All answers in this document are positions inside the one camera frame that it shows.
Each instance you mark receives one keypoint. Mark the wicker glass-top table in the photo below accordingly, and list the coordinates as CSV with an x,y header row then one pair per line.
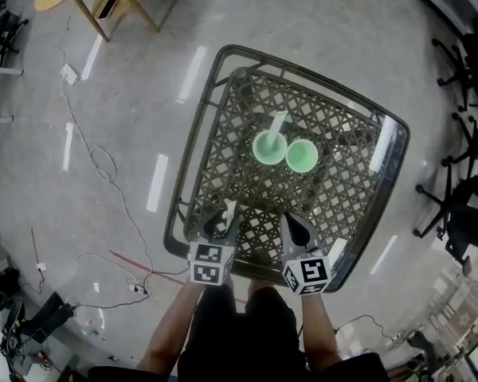
x,y
263,94

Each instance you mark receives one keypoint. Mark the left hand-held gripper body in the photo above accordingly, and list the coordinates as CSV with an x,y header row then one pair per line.
x,y
209,261

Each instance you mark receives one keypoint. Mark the white straw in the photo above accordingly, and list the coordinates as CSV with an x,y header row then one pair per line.
x,y
275,127

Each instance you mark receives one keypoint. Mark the black office chair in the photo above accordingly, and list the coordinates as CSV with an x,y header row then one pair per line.
x,y
474,145
468,66
466,213
0,30

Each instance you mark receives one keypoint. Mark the white power adapter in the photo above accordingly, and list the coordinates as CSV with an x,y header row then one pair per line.
x,y
69,74

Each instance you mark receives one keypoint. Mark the small white box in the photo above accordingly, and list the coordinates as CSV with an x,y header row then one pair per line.
x,y
42,267

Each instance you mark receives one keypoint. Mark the person's black shorts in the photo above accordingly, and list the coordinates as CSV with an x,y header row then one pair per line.
x,y
243,332

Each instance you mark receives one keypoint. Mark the black tablet with white frame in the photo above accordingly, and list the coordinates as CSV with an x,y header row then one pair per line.
x,y
108,8

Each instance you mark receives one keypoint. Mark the green cup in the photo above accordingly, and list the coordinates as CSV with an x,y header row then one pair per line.
x,y
277,153
301,157

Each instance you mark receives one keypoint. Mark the person's left forearm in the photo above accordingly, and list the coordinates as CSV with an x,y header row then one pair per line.
x,y
171,328

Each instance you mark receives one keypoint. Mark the white power strip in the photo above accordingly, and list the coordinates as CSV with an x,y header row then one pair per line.
x,y
137,288
396,338

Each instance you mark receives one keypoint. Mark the person's right forearm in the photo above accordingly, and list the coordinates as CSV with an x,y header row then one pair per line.
x,y
320,332

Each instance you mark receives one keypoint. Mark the white desk frame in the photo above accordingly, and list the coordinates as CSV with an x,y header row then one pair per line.
x,y
4,71

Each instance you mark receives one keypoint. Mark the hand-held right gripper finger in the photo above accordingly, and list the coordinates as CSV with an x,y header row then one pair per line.
x,y
287,233
311,239

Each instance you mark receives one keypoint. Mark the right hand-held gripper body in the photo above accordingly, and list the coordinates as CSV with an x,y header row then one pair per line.
x,y
306,273

